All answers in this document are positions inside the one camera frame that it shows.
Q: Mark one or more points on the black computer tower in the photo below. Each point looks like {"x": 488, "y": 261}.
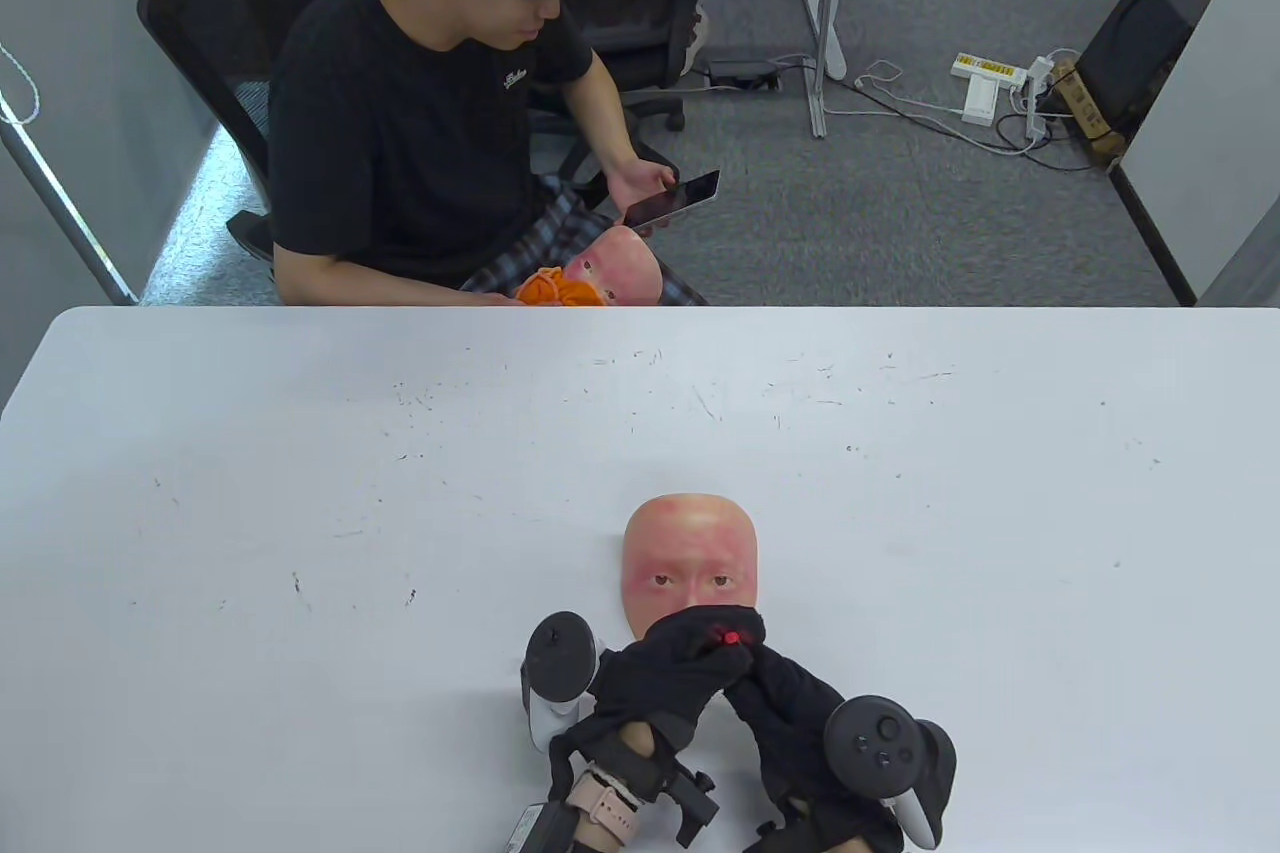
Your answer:
{"x": 1135, "y": 53}

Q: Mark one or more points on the pink stained mannequin face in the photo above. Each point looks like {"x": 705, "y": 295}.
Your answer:
{"x": 630, "y": 268}

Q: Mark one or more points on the plain white power strip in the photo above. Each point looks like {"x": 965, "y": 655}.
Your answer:
{"x": 1038, "y": 103}

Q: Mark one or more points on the orange cloth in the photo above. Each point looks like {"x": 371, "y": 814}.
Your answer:
{"x": 555, "y": 288}

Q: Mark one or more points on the white power adapter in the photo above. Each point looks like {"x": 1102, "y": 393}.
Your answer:
{"x": 980, "y": 101}

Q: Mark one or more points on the person's right hand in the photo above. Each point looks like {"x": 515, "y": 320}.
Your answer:
{"x": 790, "y": 723}

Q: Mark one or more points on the black lipstick with red label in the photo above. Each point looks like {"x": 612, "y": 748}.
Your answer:
{"x": 733, "y": 636}

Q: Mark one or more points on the black smartphone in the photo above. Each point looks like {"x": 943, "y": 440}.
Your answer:
{"x": 675, "y": 198}

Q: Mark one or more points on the grey metal post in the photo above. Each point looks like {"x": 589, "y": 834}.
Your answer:
{"x": 60, "y": 203}

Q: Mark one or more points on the black floor power box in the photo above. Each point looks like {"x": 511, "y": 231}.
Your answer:
{"x": 742, "y": 74}

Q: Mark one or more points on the white power strip yellow label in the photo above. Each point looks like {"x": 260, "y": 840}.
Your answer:
{"x": 988, "y": 69}

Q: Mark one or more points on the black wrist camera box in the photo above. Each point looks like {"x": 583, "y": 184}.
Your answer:
{"x": 540, "y": 828}

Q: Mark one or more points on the pink wrist watch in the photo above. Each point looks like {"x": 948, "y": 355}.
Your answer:
{"x": 605, "y": 798}

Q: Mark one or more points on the white partition panel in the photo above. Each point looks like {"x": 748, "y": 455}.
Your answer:
{"x": 1200, "y": 143}

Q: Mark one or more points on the hand tracking controller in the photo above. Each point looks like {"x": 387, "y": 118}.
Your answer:
{"x": 875, "y": 743}
{"x": 560, "y": 658}

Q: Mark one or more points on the left hand tracking controller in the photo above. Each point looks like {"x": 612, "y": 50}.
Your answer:
{"x": 560, "y": 658}

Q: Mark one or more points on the beige mannequin face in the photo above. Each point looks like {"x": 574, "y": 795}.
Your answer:
{"x": 690, "y": 543}

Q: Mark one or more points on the brown cardboard box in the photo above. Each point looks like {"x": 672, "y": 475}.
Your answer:
{"x": 1090, "y": 118}

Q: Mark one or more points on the black mesh office chair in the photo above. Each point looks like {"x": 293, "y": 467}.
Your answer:
{"x": 200, "y": 13}

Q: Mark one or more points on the person's left hand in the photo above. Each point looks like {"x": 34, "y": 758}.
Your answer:
{"x": 660, "y": 673}

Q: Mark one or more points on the right hand tracking controller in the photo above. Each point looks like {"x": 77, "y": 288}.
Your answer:
{"x": 875, "y": 743}

